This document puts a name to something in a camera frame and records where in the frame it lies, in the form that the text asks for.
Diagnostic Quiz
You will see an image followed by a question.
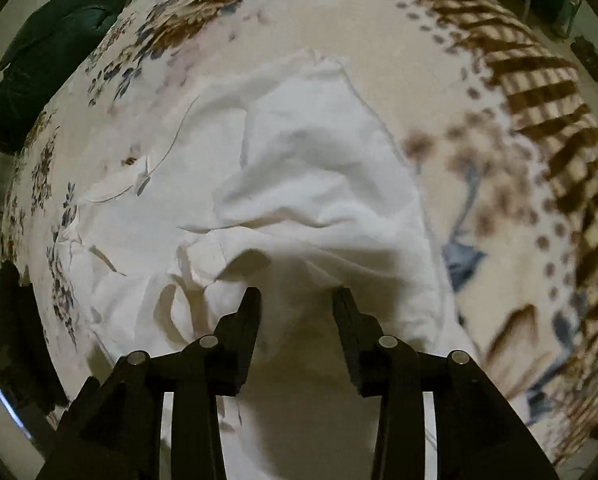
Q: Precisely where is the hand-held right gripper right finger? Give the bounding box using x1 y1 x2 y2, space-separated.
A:
331 286 561 480

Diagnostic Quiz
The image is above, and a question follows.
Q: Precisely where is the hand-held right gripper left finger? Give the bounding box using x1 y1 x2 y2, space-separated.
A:
35 286 263 480

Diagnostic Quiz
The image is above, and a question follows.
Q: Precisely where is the white garment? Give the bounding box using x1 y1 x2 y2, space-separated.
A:
64 49 481 480

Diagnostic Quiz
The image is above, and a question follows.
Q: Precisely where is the floral blanket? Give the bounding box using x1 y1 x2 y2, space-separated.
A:
0 0 598 472

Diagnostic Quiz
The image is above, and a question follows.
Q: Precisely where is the dark green cloth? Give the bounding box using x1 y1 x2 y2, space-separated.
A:
0 0 146 157

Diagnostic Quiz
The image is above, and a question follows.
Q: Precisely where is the dark carved ornament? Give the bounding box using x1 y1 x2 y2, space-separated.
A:
570 35 598 97

